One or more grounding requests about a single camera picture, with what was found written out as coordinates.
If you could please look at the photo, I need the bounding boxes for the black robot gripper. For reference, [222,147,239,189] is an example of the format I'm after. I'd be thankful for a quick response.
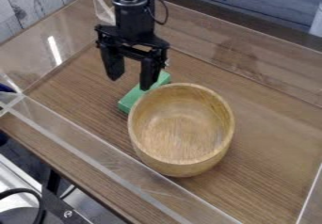
[95,0,170,91]

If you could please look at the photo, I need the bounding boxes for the green rectangular block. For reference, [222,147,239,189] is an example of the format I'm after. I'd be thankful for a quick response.
[117,71,171,114]

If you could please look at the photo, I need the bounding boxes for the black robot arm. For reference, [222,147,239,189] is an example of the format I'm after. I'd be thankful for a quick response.
[95,0,170,90]

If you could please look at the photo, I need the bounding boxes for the brown wooden bowl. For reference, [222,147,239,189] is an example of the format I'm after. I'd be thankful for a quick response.
[127,83,235,177]

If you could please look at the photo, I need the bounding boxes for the black table leg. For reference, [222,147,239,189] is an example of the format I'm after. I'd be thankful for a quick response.
[47,170,61,194]

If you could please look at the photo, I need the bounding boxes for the clear acrylic tray wall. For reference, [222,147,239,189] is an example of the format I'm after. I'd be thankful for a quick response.
[0,0,322,224]

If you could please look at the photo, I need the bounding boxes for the metal table bracket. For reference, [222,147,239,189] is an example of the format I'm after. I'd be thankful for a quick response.
[40,189,93,224]

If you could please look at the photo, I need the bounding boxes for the black cable loop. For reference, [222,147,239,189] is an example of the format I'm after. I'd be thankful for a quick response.
[0,187,48,224]

